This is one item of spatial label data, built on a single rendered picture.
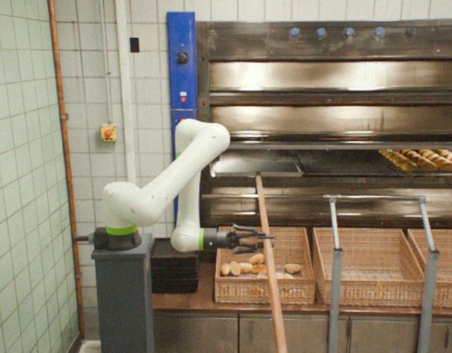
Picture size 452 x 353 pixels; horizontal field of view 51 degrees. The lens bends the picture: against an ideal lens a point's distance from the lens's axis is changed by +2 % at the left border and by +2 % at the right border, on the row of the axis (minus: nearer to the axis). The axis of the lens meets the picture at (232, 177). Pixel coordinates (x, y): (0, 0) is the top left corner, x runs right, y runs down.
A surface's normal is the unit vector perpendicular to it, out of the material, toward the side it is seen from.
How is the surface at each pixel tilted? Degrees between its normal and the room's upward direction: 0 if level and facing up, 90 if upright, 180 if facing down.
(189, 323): 90
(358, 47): 90
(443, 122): 70
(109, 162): 90
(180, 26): 90
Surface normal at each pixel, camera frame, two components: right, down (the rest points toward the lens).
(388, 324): -0.03, 0.29
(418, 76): -0.04, -0.10
